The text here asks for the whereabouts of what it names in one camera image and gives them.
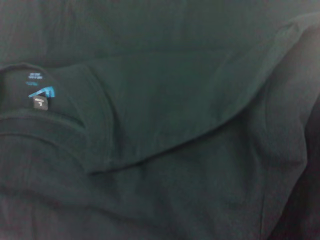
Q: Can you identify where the black shirt with FREE print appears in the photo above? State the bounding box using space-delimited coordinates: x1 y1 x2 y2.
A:
0 0 320 240

